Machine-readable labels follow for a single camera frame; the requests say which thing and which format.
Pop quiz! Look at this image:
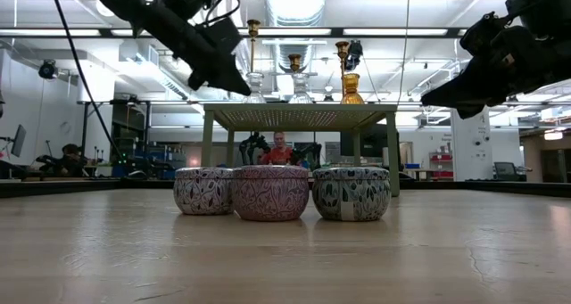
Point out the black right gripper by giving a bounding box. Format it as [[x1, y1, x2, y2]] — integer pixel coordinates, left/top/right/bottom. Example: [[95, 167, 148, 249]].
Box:
[[421, 25, 571, 120]]

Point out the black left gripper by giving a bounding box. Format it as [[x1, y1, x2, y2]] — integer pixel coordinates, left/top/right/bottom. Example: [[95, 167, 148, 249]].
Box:
[[153, 4, 252, 96]]

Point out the clear glass candle holder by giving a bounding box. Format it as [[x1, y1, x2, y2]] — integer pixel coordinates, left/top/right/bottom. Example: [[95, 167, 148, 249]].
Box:
[[243, 70, 268, 104], [288, 71, 314, 104]]

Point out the medium gold candlestick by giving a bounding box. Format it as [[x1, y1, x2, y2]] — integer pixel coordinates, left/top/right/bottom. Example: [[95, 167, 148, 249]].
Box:
[[246, 19, 262, 76]]

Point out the purple leaf pattern candle tin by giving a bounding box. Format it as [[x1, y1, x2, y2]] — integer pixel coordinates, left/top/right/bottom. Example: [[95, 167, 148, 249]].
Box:
[[172, 166, 236, 216]]

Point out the amber glass candle holder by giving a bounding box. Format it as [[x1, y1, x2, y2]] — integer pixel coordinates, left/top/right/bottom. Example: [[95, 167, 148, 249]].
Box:
[[341, 72, 365, 105]]

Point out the pink patterned candle tin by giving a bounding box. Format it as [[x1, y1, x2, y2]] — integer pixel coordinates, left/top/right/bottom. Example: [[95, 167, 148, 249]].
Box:
[[230, 164, 310, 222]]

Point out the blue leaf pattern candle tin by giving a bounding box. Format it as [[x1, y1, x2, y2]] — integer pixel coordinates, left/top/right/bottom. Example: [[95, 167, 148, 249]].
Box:
[[311, 166, 393, 222]]

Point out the white pillar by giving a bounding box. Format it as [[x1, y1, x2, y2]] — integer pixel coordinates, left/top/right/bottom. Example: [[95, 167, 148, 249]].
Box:
[[450, 106, 494, 183]]

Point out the shelf with red bins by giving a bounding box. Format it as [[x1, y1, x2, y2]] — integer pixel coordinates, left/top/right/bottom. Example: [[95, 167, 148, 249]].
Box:
[[428, 151, 454, 180]]

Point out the black office chair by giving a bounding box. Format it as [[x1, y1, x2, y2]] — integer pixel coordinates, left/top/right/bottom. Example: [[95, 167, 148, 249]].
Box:
[[492, 160, 521, 183]]

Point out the green perforated metal shelf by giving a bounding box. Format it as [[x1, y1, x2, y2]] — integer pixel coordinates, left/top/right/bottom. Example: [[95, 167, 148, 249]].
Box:
[[200, 103, 401, 198]]

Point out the person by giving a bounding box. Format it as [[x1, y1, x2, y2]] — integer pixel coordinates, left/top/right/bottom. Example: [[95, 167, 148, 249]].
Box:
[[260, 131, 299, 166], [35, 143, 88, 178]]

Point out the black overhead beam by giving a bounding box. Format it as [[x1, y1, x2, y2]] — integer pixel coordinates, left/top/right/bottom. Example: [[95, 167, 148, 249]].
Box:
[[0, 26, 469, 40]]

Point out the black ceiling spotlight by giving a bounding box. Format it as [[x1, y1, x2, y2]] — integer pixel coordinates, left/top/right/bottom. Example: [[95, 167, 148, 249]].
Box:
[[37, 59, 59, 81]]

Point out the black computer monitor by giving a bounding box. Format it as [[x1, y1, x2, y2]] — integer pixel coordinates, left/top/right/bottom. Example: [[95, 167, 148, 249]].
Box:
[[9, 124, 27, 159]]

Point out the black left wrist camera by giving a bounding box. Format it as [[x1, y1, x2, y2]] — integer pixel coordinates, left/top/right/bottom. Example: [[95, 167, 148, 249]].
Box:
[[195, 17, 244, 55]]

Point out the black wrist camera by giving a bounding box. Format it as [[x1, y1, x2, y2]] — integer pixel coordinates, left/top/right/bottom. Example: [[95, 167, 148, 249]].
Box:
[[459, 11, 503, 58], [195, 17, 244, 55]]

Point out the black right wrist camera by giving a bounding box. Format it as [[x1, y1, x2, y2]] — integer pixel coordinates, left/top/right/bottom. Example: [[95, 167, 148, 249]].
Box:
[[459, 11, 503, 58]]

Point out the black wall screen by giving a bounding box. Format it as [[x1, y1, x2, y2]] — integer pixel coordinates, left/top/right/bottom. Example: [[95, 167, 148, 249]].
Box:
[[339, 124, 401, 159]]

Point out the silver ventilation duct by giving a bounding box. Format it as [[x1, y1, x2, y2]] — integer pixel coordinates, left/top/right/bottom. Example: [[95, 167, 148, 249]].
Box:
[[265, 0, 329, 29]]

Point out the black hanging camera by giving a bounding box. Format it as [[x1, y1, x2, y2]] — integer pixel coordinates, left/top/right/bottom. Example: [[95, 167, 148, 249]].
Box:
[[346, 39, 365, 72]]

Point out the black aluminium table frame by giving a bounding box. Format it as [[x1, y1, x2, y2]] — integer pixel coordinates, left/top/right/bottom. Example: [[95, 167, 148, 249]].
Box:
[[0, 178, 571, 199]]

